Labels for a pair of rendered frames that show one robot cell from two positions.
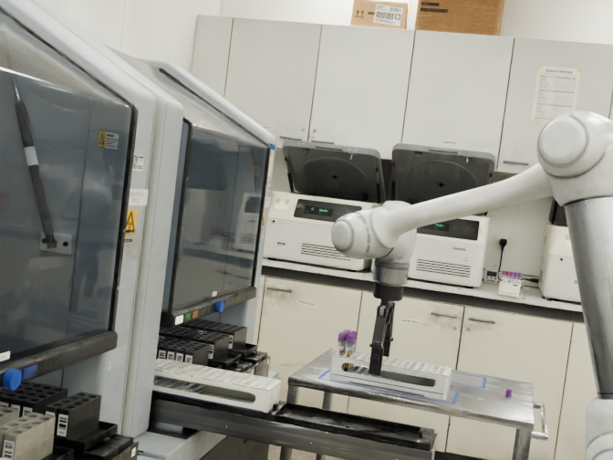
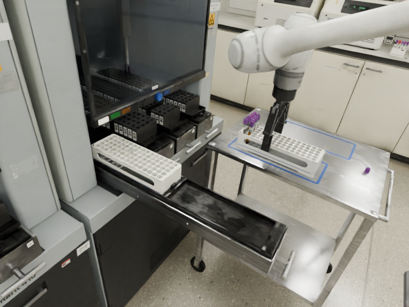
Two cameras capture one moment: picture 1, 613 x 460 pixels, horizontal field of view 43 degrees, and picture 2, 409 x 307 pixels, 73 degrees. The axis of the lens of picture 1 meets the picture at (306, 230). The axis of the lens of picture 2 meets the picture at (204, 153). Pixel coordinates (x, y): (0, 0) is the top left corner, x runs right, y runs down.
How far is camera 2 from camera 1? 1.11 m
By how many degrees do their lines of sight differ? 34
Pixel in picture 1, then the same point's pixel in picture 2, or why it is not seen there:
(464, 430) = (348, 125)
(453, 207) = (349, 31)
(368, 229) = (259, 50)
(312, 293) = not seen: hidden behind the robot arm
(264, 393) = (159, 183)
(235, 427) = (143, 198)
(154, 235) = (45, 64)
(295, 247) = (272, 21)
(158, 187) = (30, 17)
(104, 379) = (11, 186)
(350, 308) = not seen: hidden behind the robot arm
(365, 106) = not seen: outside the picture
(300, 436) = (180, 217)
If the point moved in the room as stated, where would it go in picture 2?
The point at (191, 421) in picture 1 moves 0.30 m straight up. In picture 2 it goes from (118, 186) to (109, 99)
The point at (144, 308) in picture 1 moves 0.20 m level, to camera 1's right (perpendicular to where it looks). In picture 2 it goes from (55, 122) to (124, 141)
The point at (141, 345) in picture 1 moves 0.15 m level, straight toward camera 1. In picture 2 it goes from (63, 147) to (27, 181)
